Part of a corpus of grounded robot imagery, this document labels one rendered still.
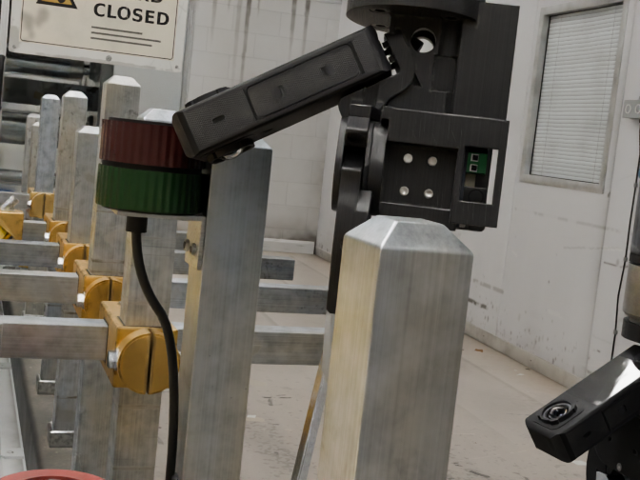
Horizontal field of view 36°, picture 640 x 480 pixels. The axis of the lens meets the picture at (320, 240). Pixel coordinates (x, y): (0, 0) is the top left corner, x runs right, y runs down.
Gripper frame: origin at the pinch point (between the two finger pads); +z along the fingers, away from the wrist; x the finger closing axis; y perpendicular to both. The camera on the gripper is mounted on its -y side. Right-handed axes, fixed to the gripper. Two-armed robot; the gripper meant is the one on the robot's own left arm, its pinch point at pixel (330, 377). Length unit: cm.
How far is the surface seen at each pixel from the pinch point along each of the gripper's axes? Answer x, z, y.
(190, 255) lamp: 6.1, -5.1, -9.3
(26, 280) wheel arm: 52, 2, -35
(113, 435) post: 29.9, 11.4, -18.4
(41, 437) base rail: 79, 24, -41
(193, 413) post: 5.4, 3.8, -7.8
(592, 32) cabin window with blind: 476, -127, 96
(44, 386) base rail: 99, 21, -47
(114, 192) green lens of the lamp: 1.8, -8.2, -12.9
